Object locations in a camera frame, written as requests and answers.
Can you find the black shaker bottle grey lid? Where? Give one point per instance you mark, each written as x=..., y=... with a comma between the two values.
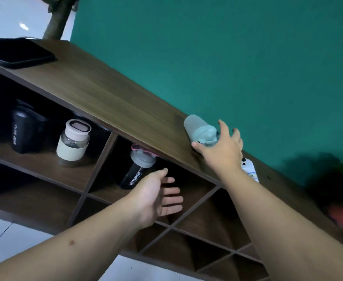
x=136, y=169

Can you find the glass bottle with beige sleeve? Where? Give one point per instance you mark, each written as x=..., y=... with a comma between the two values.
x=72, y=143

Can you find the white plastic tube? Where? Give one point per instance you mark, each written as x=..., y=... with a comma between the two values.
x=251, y=170

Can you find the brown tree trunk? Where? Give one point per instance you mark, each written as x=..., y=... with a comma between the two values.
x=57, y=17

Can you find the black smartphone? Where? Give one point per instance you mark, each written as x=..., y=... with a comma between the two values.
x=16, y=52

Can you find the person's right forearm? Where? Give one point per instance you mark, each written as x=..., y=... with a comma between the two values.
x=276, y=231

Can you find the person's left thumb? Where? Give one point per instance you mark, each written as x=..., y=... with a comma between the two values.
x=158, y=174

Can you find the person's left hand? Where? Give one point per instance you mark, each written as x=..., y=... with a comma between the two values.
x=146, y=198

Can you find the pale green shaker bottle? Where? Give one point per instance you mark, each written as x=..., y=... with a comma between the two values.
x=197, y=128

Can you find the person's right middle finger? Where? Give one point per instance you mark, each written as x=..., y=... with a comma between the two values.
x=238, y=138

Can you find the brown wooden shelf cabinet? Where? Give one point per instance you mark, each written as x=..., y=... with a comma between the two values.
x=107, y=99

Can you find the black sport bottle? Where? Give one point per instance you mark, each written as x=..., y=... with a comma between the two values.
x=25, y=128

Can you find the person's right thumb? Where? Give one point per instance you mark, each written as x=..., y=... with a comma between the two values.
x=200, y=147

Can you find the person's left little finger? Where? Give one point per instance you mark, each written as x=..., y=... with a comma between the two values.
x=171, y=210

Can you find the person's left forearm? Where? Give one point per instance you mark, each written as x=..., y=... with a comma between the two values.
x=72, y=245

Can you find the person's left middle finger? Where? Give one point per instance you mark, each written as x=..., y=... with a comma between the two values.
x=172, y=191

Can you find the person's right hand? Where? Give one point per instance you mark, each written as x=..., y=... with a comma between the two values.
x=224, y=156

